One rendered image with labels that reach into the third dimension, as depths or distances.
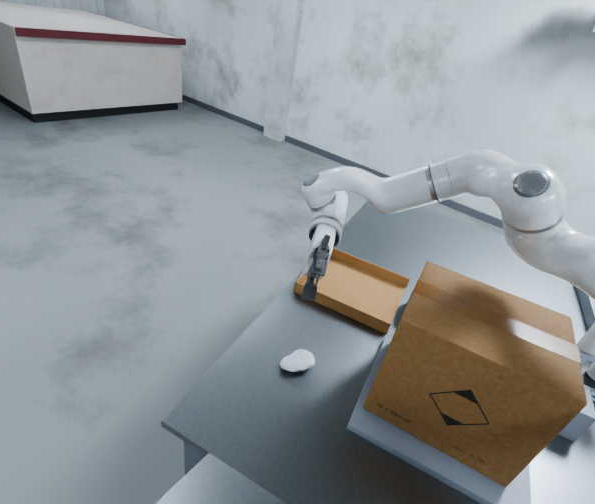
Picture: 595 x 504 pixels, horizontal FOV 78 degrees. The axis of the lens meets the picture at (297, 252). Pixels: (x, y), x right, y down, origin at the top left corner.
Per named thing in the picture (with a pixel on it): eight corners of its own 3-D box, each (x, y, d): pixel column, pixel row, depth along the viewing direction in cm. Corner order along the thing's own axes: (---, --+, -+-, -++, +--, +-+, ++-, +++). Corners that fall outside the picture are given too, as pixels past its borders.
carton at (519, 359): (509, 397, 89) (572, 317, 75) (506, 488, 71) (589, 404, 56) (392, 341, 99) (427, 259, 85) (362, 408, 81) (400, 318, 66)
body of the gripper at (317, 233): (306, 243, 95) (297, 275, 87) (315, 214, 88) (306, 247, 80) (333, 251, 95) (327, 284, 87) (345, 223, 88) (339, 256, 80)
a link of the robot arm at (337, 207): (333, 208, 88) (348, 236, 93) (340, 177, 97) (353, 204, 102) (302, 217, 92) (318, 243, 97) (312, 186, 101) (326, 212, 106)
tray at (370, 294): (406, 287, 124) (410, 278, 122) (386, 334, 104) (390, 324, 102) (326, 254, 133) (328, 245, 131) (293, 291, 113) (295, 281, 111)
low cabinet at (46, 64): (97, 72, 678) (89, 11, 626) (186, 110, 564) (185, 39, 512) (-45, 74, 531) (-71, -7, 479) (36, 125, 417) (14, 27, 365)
